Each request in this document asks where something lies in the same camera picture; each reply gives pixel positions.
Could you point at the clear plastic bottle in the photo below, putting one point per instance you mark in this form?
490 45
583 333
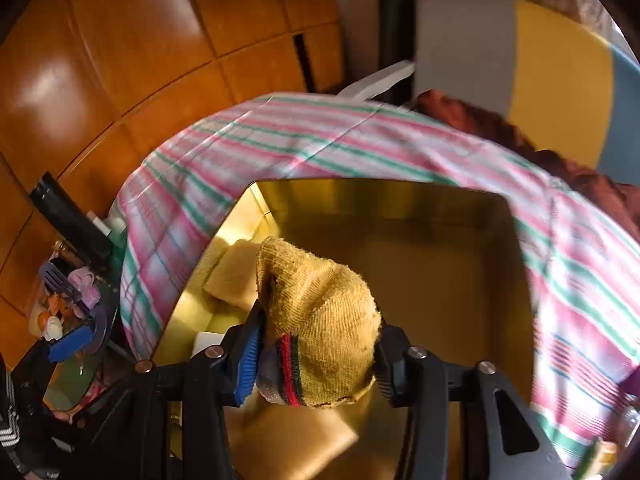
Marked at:
626 427

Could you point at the purple slotted spatula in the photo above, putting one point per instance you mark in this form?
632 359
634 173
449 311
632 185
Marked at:
57 282

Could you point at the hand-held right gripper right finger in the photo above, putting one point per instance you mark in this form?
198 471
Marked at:
395 366

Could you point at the wooden wardrobe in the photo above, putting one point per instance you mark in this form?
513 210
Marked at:
125 35

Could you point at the green yellow packet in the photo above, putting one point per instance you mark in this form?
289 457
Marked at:
600 460

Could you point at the gold metal tin box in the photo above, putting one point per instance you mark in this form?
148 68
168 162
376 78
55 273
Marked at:
400 240

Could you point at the brown blanket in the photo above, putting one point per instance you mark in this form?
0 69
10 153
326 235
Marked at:
475 120

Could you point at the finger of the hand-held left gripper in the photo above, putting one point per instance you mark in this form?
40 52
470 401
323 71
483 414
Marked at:
70 346

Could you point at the white bed rail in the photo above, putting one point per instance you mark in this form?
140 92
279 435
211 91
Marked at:
372 82

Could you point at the tan flat pad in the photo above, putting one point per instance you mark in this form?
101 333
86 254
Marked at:
295 440

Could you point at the yellow knitted sock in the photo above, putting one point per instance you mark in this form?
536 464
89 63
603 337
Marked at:
320 320

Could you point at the grey yellow blue headboard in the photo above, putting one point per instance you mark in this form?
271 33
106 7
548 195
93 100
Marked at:
550 70

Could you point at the black bed post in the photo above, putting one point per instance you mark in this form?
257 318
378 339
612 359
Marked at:
395 20

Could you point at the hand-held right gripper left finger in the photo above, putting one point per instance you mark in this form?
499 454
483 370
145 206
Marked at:
247 360

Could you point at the black bar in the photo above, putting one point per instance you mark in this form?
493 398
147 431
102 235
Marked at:
70 217

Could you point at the pink green striped bed sheet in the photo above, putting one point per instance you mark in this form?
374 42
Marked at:
300 145

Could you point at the small white box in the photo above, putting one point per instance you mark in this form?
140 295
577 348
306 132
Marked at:
206 344

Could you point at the pink plastic toy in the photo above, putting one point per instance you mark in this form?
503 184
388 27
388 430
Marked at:
84 282

